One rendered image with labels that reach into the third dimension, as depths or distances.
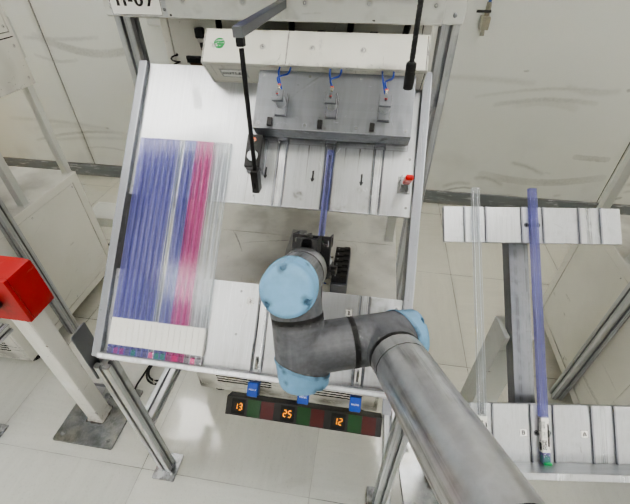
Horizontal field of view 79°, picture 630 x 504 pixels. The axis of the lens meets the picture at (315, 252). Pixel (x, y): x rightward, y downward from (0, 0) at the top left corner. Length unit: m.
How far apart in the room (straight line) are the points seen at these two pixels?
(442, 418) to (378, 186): 0.57
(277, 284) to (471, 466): 0.28
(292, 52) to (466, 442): 0.79
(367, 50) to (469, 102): 1.71
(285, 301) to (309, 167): 0.46
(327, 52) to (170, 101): 0.40
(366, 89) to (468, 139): 1.82
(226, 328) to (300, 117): 0.49
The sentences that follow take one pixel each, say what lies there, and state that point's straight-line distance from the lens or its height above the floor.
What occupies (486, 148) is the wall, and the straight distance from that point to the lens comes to 2.70.
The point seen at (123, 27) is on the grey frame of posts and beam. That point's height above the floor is 1.28.
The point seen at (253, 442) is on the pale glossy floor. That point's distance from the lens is 1.60.
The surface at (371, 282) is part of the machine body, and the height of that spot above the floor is 0.62.
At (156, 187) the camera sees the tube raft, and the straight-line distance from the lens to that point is 0.97.
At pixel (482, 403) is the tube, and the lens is 0.80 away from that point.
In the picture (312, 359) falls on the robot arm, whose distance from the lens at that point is 0.53.
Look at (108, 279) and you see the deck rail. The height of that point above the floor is 0.84.
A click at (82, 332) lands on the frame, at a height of 0.74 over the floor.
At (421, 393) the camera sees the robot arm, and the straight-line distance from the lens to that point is 0.44.
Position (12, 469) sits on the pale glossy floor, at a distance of 1.88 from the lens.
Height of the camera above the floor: 1.45
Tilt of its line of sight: 40 degrees down
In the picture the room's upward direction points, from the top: straight up
